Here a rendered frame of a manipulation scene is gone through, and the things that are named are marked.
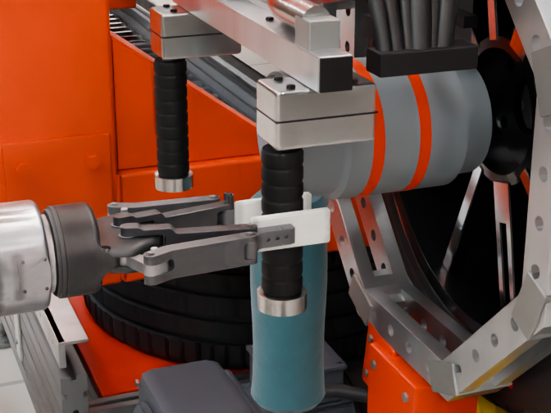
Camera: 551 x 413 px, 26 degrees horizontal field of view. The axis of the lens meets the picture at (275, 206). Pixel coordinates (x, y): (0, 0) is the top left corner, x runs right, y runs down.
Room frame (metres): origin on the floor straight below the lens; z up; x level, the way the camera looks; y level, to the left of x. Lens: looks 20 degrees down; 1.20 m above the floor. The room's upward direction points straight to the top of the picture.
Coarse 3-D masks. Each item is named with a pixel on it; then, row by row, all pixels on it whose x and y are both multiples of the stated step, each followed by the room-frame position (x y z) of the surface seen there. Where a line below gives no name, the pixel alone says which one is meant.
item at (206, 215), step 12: (216, 204) 0.96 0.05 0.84; (228, 204) 0.96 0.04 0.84; (120, 216) 0.91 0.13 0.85; (132, 216) 0.92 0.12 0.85; (144, 216) 0.92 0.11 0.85; (156, 216) 0.93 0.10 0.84; (168, 216) 0.93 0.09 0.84; (180, 216) 0.94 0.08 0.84; (192, 216) 0.94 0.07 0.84; (204, 216) 0.95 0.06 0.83; (216, 216) 0.96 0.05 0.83
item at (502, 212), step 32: (480, 0) 1.47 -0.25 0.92; (480, 32) 1.28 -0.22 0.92; (512, 32) 1.24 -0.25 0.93; (480, 64) 1.28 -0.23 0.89; (512, 64) 1.29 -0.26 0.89; (512, 96) 1.27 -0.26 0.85; (512, 128) 1.27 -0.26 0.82; (512, 160) 1.26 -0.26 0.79; (416, 192) 1.39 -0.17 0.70; (448, 192) 1.41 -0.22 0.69; (480, 192) 1.26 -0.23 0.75; (512, 192) 1.19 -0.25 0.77; (416, 224) 1.36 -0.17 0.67; (448, 224) 1.37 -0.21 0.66; (480, 224) 1.38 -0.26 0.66; (512, 224) 1.18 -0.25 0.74; (416, 256) 1.33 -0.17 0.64; (448, 256) 1.30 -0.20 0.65; (480, 256) 1.33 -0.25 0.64; (512, 256) 1.18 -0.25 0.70; (448, 288) 1.27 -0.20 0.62; (480, 288) 1.28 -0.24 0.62; (512, 288) 1.17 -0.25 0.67; (480, 320) 1.20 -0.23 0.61
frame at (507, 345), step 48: (528, 0) 0.99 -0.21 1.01; (528, 48) 0.99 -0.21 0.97; (336, 240) 1.35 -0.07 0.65; (384, 240) 1.33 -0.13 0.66; (528, 240) 0.97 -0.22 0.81; (384, 288) 1.28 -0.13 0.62; (528, 288) 0.96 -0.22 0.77; (384, 336) 1.22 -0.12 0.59; (432, 336) 1.15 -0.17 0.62; (480, 336) 1.03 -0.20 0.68; (528, 336) 0.95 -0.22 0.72; (432, 384) 1.11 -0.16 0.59; (480, 384) 1.05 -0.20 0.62
